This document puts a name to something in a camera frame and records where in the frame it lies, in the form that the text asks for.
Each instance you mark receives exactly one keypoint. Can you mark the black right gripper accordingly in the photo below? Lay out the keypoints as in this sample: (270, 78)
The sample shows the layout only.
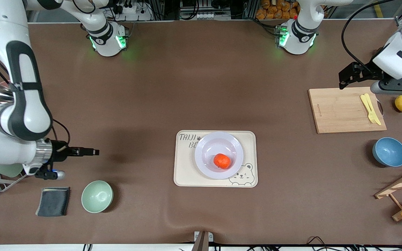
(60, 151)

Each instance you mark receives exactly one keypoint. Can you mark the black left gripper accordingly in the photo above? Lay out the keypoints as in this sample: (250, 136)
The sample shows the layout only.
(360, 72)

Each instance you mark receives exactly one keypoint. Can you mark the white round plate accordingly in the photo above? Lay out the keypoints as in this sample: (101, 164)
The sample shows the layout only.
(218, 144)

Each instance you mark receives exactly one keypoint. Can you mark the orange fruit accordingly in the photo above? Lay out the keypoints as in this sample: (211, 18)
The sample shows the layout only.
(222, 161)

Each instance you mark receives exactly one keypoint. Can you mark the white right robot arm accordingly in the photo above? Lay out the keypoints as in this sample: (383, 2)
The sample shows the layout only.
(26, 115)

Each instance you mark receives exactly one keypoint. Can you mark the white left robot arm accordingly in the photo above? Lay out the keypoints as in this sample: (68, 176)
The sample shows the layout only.
(401, 55)

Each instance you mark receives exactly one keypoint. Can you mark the wooden cutting board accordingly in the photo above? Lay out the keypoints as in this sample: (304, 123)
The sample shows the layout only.
(340, 111)

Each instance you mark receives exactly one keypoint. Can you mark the yellow plastic fork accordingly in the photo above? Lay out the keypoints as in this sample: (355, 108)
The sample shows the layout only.
(367, 108)

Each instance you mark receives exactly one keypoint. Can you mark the yellow plastic knife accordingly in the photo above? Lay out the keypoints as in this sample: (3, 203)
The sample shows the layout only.
(373, 111)

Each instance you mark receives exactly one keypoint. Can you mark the green bowl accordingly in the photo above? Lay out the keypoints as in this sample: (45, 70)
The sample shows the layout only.
(97, 196)

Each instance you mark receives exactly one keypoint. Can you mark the dark grey folded cloth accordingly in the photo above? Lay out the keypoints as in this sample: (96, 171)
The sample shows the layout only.
(53, 202)

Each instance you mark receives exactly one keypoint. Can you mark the green cup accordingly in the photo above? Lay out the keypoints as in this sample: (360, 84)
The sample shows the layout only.
(7, 170)

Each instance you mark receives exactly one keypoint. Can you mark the blue bowl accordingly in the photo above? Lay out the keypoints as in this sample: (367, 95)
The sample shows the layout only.
(390, 152)

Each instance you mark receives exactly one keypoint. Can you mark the bag of orange snacks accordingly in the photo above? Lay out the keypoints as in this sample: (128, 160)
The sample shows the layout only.
(277, 9)

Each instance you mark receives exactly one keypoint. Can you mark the cream bear print tray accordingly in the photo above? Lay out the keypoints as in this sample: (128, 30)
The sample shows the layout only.
(185, 170)

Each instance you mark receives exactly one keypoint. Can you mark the wooden mug rack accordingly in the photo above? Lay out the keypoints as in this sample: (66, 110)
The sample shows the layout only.
(401, 183)

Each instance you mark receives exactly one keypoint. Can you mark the white power strip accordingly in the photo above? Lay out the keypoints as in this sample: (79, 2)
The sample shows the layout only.
(134, 13)

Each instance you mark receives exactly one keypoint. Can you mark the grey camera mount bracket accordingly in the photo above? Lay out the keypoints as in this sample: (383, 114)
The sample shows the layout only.
(201, 241)

